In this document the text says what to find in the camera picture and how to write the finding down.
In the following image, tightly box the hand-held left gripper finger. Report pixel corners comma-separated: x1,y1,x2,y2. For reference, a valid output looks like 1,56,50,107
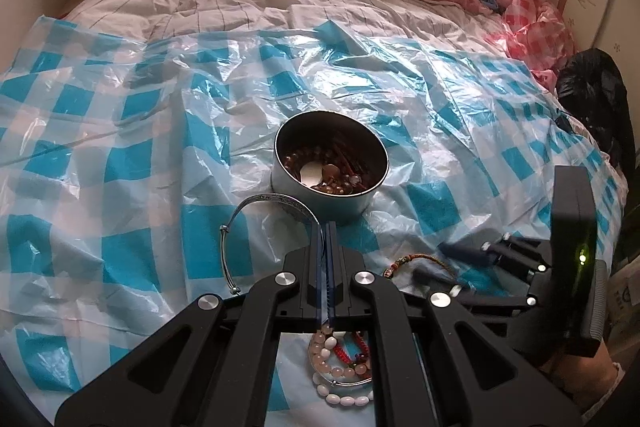
326,222,585,427
54,223,327,427

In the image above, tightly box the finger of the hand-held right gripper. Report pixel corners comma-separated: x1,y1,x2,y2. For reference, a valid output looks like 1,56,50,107
438,233,554,277
414,270,540,321

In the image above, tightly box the multicolour braided bracelet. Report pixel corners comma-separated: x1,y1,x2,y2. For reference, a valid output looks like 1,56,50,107
383,254,451,279

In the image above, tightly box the round metal tin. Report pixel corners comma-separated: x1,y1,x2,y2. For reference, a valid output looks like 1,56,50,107
271,112,390,226

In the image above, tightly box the engraved silver bangle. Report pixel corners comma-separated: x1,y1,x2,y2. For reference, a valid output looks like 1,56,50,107
220,193,322,296

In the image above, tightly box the heap of brown bead bracelets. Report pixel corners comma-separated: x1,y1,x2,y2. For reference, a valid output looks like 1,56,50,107
279,142,386,196

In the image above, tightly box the person's right forearm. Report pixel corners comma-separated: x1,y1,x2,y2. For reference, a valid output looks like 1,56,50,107
542,339,626,419

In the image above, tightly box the thin silver bangle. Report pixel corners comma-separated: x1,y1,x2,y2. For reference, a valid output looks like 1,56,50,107
320,376,374,389

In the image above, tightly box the black plastic bag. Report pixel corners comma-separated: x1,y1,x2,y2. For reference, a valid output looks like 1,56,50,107
554,49,632,168

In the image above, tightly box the blue checkered plastic sheet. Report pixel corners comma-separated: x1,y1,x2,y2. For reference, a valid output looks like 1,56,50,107
0,14,627,427

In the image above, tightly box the pink checkered plastic sheet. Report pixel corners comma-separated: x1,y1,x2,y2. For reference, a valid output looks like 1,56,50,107
484,0,577,88

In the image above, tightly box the red cord bracelet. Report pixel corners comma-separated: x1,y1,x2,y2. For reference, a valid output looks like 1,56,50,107
330,331,372,366

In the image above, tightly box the pink bead bracelet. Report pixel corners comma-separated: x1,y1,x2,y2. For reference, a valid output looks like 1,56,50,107
307,328,373,383

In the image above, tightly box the white bead bracelet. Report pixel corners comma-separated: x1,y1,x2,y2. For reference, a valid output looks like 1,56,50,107
312,372,376,409

